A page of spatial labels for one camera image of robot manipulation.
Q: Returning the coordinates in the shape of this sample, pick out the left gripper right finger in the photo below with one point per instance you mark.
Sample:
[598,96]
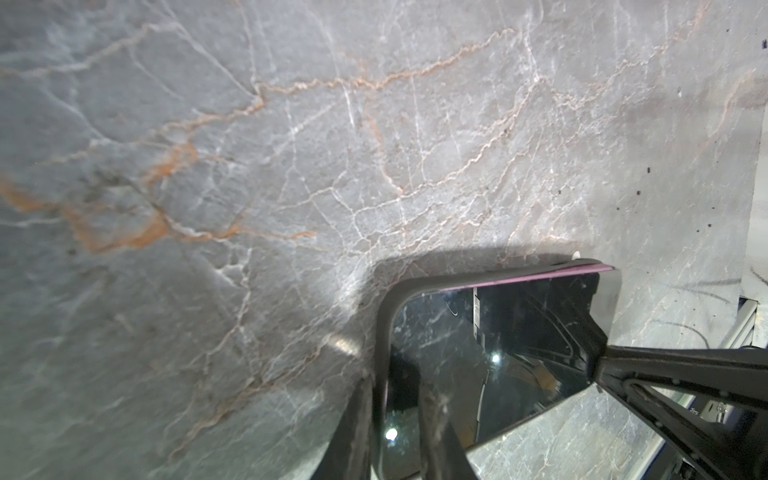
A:
[442,456]

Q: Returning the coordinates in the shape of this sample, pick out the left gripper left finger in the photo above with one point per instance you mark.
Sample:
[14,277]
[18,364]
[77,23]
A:
[347,456]

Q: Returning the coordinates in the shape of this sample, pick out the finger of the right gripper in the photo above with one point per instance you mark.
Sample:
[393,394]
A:
[710,405]

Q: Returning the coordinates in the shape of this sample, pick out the black phone case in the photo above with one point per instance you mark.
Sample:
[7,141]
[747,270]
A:
[384,336]

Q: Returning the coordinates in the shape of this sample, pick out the black smartphone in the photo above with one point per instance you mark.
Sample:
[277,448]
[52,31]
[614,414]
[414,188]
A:
[498,348]

